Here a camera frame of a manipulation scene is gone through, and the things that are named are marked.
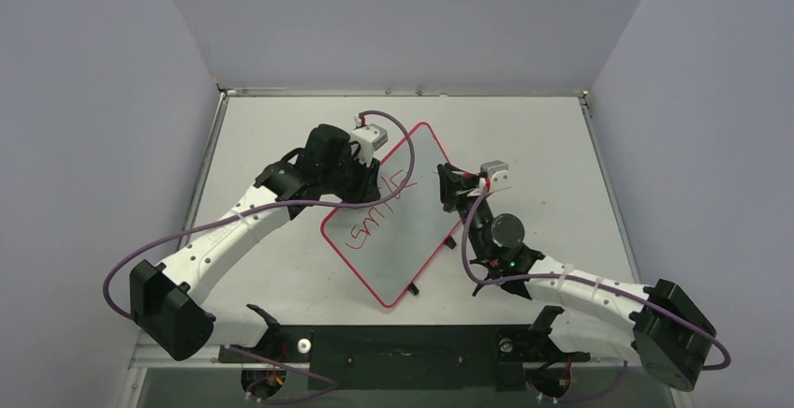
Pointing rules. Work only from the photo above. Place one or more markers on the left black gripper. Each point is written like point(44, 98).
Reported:
point(367, 190)

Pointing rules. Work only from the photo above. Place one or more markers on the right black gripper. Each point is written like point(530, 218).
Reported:
point(455, 187)

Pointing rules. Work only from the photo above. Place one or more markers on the red capped whiteboard marker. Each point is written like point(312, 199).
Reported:
point(465, 175)

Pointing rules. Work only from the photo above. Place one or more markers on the pink framed whiteboard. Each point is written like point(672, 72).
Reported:
point(389, 245)

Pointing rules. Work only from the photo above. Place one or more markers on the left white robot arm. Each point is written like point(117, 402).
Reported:
point(167, 297)

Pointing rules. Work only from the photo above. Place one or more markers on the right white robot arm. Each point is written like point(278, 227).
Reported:
point(657, 326)

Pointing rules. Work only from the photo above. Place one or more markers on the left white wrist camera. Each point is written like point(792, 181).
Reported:
point(366, 139)

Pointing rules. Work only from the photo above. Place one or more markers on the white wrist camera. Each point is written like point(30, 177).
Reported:
point(366, 139)
point(495, 174)

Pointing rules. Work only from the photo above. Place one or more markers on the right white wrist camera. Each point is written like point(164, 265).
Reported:
point(495, 174)

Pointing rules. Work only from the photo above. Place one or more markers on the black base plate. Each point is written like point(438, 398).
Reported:
point(399, 375)

